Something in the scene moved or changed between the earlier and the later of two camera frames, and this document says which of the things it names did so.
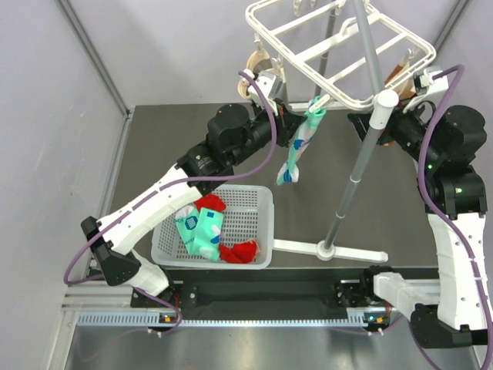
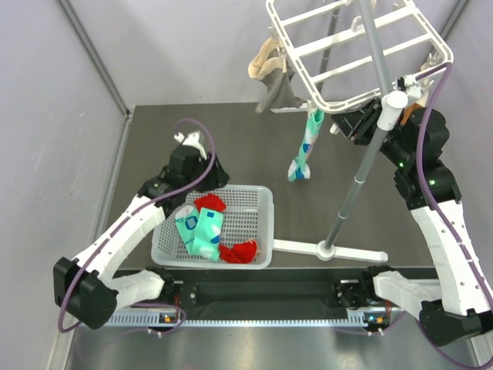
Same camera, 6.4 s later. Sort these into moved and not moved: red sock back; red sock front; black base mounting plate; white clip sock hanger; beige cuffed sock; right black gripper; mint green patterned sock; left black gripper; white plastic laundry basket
Moved: white clip sock hanger; beige cuffed sock; left black gripper; mint green patterned sock; right black gripper
Not moved: red sock front; black base mounting plate; red sock back; white plastic laundry basket
